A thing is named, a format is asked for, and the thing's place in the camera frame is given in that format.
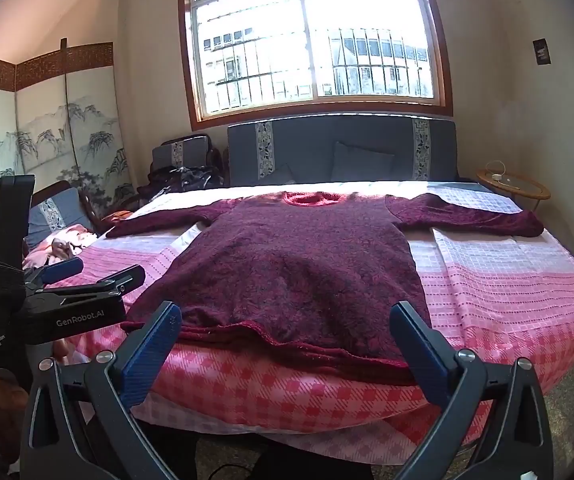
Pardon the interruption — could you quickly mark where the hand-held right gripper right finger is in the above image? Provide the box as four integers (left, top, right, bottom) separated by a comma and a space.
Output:
389, 301, 554, 480

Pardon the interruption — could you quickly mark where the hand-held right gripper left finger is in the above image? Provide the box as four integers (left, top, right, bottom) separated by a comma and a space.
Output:
19, 301, 184, 480

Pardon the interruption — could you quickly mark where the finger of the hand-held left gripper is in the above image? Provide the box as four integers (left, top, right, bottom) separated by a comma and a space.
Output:
26, 257, 84, 289
41, 264, 146, 307

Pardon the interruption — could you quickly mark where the maroon knitted sweater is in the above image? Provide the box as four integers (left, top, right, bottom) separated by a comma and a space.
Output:
106, 191, 545, 386

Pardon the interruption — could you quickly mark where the pink cloth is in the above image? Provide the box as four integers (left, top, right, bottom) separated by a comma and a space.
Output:
22, 225, 98, 272

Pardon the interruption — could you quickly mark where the wooden chair with grey cushion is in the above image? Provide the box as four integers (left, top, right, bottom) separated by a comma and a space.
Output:
149, 134, 225, 186
27, 180, 104, 251

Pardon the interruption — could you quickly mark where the painted folding screen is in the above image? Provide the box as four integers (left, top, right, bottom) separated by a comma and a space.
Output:
0, 40, 135, 281

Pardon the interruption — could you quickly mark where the round wooden side table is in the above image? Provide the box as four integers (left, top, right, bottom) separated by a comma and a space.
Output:
476, 167, 552, 216

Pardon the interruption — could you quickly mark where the grey patterned-edge pillow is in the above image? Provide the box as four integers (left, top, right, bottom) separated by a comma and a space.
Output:
262, 162, 298, 186

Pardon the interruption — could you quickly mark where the grey square cushion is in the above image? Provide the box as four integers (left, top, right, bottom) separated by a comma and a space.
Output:
331, 141, 396, 183

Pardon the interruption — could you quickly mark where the grey patterned headboard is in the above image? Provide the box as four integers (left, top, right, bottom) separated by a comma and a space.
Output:
227, 116, 460, 187

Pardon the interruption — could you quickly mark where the wooden framed barred window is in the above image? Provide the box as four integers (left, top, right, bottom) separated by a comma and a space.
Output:
178, 0, 454, 132

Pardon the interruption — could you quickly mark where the white charger with cable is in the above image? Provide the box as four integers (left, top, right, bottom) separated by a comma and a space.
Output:
486, 160, 512, 182

